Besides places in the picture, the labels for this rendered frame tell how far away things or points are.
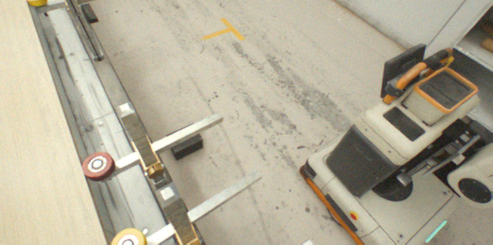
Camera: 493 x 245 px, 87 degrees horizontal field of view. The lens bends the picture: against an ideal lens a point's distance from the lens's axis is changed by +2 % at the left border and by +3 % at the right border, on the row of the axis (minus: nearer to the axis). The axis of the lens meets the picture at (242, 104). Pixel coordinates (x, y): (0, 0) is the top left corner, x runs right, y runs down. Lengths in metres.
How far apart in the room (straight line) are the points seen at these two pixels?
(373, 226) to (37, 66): 1.64
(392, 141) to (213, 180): 1.07
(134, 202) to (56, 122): 0.39
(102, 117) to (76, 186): 0.52
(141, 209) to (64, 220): 0.32
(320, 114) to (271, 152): 0.55
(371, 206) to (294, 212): 0.44
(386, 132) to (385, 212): 0.58
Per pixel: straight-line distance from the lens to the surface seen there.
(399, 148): 1.17
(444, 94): 1.28
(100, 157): 0.88
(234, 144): 1.86
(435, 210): 1.80
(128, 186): 1.14
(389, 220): 1.63
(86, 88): 1.48
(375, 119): 1.18
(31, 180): 0.94
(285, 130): 1.98
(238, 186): 0.87
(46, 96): 1.11
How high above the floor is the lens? 1.63
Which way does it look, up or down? 52 degrees down
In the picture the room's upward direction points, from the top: 7 degrees clockwise
